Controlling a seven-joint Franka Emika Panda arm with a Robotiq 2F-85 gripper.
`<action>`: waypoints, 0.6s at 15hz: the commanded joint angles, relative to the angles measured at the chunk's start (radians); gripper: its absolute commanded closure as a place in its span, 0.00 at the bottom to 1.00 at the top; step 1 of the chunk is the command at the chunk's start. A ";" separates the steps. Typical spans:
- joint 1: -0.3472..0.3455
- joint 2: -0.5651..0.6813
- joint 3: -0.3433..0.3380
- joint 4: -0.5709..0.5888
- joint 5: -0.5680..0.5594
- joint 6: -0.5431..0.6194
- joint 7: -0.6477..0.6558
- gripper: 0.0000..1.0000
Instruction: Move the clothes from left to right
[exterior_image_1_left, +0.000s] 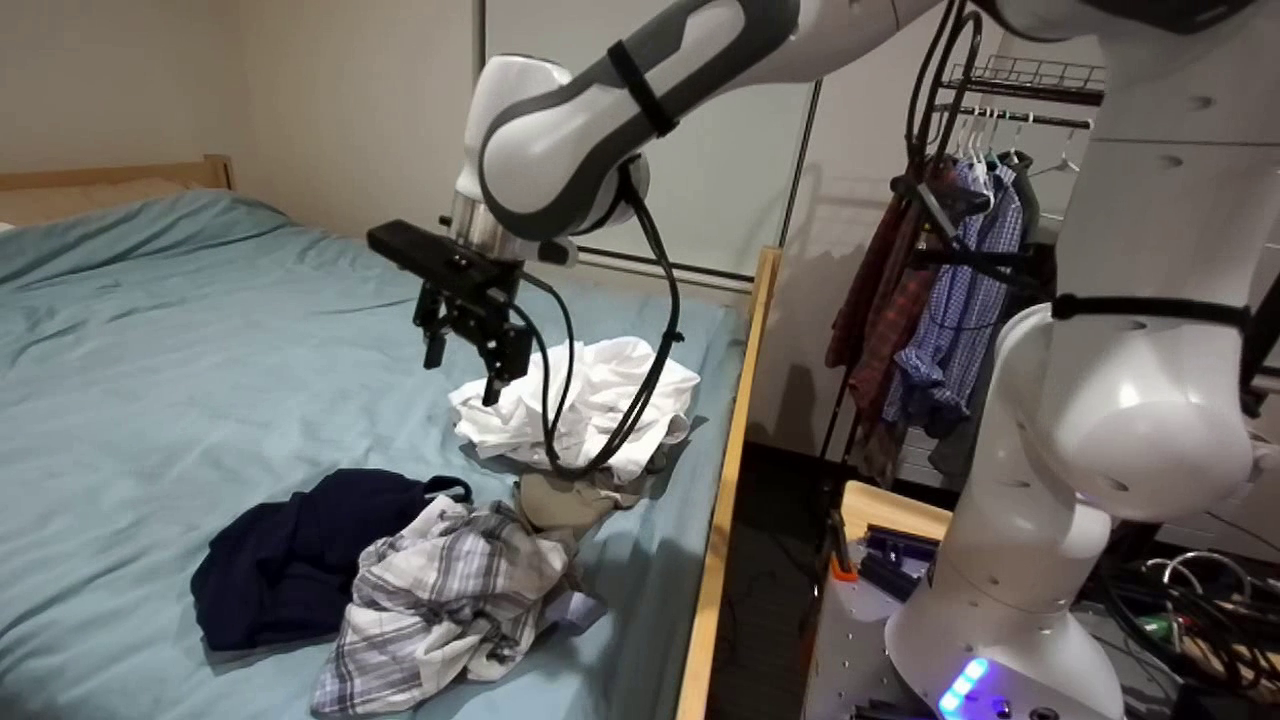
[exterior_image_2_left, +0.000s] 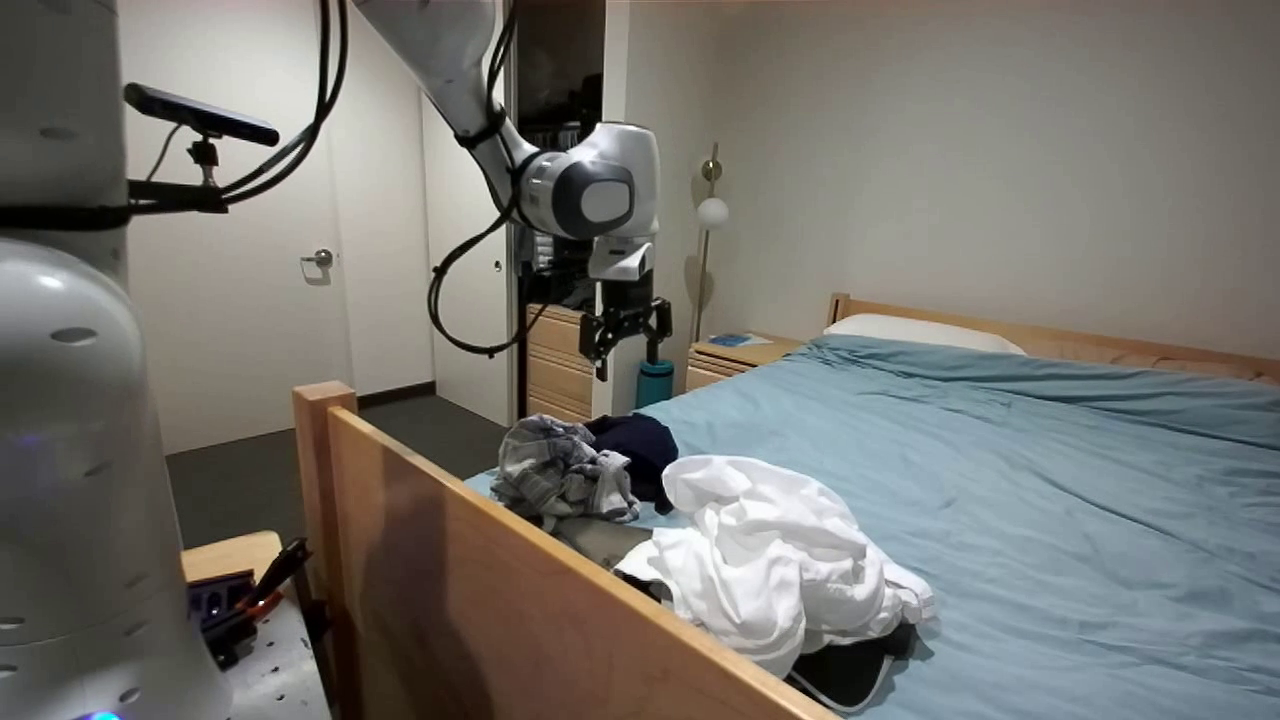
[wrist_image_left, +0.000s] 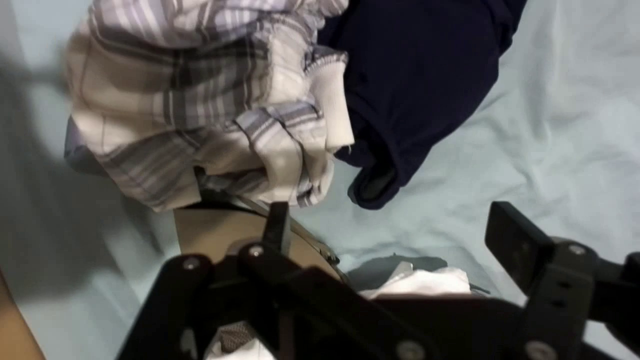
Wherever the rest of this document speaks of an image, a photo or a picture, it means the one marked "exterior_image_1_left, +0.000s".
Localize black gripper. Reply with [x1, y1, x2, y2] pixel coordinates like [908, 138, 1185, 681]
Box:
[408, 258, 541, 410]

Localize white shirt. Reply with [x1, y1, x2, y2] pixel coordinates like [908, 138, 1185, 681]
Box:
[444, 332, 707, 488]

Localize plaid checked shirt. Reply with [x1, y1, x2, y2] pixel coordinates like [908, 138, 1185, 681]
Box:
[307, 493, 609, 720]

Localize black clothes rack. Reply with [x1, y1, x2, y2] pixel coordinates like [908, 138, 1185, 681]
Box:
[811, 0, 1114, 472]

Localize olive khaki garment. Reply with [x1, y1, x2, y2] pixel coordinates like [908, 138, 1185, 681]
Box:
[509, 467, 649, 546]

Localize navy blue garment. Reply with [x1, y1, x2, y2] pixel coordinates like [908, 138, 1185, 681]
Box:
[188, 463, 476, 656]

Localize bed with blue sheet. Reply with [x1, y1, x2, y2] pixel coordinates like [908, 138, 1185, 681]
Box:
[0, 182, 753, 720]

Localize dark red hanging shirt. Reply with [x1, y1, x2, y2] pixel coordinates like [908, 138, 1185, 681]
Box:
[820, 155, 952, 419]

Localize small wooden box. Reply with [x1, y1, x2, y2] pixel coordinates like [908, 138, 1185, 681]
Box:
[836, 477, 962, 551]

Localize black tools pile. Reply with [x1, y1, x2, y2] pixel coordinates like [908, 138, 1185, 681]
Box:
[851, 519, 950, 603]

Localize blue hanging shirt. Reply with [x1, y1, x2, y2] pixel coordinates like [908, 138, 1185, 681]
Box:
[879, 149, 1032, 438]

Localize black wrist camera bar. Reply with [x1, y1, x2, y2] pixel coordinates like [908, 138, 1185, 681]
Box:
[364, 216, 530, 292]

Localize wooden bed frame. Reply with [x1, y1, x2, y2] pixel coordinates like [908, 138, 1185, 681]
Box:
[0, 152, 784, 720]

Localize tangled cable bundle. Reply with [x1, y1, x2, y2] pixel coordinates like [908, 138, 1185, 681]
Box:
[1078, 536, 1280, 702]

